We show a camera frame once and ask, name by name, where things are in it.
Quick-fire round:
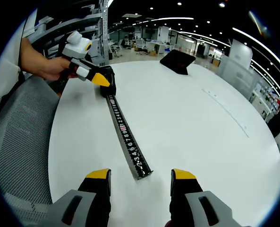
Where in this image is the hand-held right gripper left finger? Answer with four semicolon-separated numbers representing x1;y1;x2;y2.
39;168;112;227

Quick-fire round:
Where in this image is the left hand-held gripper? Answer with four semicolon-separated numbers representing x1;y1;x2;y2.
50;30;111;97

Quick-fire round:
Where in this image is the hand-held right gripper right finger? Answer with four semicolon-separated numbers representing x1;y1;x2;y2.
169;168;250;227

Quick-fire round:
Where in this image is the black tape measure with blade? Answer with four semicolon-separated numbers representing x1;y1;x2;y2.
99;65;154;181

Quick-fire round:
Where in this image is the person's left forearm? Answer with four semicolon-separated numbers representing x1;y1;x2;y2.
20;37;51;78

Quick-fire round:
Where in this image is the grey metal rack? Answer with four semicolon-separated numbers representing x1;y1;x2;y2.
30;0;110;67

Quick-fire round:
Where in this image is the white office chair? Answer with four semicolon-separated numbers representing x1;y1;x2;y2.
134;38;147;51

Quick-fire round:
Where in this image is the white office desk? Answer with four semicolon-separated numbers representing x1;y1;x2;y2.
144;41;174;55

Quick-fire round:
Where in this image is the black tablet stand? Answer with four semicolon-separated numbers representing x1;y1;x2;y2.
159;49;196;76

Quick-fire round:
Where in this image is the person's body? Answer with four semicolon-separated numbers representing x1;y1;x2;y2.
0;8;39;120

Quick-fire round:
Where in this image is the grey mesh office chair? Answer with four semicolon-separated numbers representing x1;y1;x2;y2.
0;75;60;227

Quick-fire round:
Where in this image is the white cabinet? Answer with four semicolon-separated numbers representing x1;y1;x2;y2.
215;38;257;101

